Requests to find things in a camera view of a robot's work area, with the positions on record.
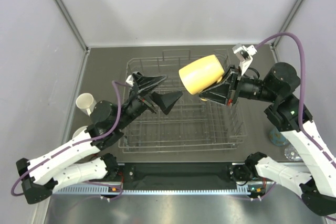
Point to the blue patterned mug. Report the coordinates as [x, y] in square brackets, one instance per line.
[277, 138]

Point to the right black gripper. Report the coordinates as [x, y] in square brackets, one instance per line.
[220, 93]

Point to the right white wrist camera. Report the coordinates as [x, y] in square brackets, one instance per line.
[245, 56]

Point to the red mug white inside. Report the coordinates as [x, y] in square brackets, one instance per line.
[78, 131]

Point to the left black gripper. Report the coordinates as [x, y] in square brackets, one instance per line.
[145, 83]

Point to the yellow mug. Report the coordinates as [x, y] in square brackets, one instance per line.
[201, 74]

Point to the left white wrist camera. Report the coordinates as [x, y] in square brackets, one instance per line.
[130, 80]

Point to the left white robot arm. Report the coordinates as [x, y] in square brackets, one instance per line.
[41, 177]

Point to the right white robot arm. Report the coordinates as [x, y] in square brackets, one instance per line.
[317, 187]

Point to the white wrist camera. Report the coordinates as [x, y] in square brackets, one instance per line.
[130, 80]
[245, 56]

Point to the clear glass cup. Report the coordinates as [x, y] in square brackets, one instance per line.
[291, 154]

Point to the grey wire dish rack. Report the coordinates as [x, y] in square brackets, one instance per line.
[192, 125]

